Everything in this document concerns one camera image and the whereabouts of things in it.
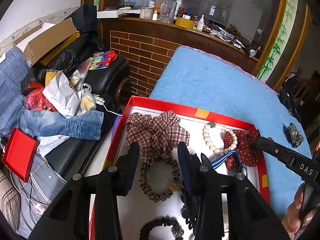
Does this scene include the black scrunchie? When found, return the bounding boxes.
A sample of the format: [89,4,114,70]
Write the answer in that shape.
[139,216,186,240]

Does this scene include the person's right hand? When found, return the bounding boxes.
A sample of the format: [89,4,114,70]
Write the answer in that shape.
[281,184,317,240]

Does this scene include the red plastic bag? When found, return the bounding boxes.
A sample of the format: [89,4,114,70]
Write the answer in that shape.
[25,81,57,112]

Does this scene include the striped beige pillow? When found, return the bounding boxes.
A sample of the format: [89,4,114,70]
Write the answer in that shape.
[0,171,21,231]

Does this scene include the black hair claw clip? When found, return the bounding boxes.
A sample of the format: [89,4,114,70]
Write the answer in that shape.
[180,153,216,233]

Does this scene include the black clothing pile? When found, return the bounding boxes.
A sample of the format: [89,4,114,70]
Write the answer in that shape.
[278,89,301,122]

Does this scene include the blue jeans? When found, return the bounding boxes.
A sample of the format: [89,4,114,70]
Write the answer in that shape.
[18,107,104,140]

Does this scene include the colourful booklet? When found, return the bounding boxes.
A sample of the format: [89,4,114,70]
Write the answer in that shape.
[89,50,118,70]

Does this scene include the small red box lid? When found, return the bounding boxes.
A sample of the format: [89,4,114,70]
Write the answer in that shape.
[3,127,39,182]

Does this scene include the red plaid scrunchie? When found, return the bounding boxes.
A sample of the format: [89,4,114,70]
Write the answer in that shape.
[125,111,190,164]

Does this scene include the blue bed cover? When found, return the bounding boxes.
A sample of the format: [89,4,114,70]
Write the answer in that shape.
[149,46,303,223]

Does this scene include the blue plaid cushion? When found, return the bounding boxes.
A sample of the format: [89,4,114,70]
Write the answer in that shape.
[0,48,29,138]

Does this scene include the white paper bag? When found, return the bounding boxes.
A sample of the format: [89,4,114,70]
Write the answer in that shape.
[42,71,81,119]

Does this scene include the wooden counter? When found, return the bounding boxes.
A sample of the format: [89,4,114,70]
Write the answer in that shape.
[98,18,258,97]

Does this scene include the leopard print scrunchie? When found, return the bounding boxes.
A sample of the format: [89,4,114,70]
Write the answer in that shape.
[139,157,180,203]

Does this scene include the blue striped watch strap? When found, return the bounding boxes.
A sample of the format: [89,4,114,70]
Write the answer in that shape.
[211,150,249,178]

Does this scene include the white pearl bracelet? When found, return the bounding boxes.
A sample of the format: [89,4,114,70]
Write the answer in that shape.
[202,121,239,156]

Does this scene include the white spray bottle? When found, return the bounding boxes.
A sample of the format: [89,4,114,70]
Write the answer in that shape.
[174,0,183,18]

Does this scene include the cardboard box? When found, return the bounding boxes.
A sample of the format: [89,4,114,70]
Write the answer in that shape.
[12,18,77,68]

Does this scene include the red tray box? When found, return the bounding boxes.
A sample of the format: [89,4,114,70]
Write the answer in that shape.
[88,95,271,240]

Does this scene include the red polka dot bow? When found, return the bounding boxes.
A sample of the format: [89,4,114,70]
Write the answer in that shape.
[225,129,263,170]

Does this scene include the glass pitcher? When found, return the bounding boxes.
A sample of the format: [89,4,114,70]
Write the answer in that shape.
[160,0,177,23]

